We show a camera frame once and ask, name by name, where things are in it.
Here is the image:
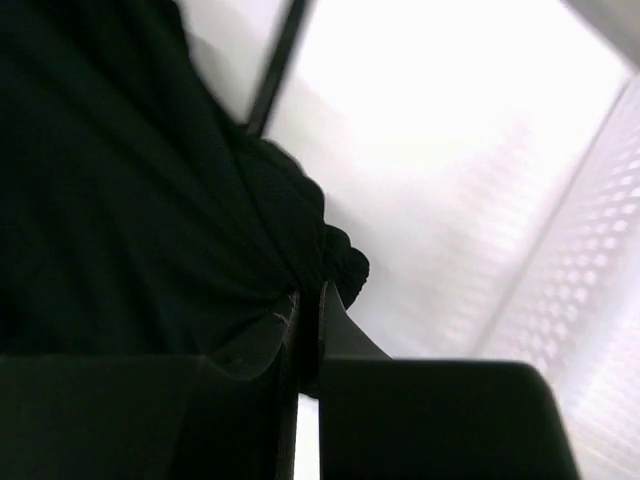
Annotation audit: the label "white perforated plastic basket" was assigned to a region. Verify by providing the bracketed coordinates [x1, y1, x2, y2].
[349, 74, 640, 480]

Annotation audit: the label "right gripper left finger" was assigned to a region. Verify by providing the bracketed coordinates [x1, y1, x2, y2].
[1, 294, 300, 479]

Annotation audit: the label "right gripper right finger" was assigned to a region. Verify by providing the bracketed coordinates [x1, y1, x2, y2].
[319, 284, 579, 479]

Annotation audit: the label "black shorts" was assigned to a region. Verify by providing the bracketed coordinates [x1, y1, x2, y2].
[1, 1, 369, 393]

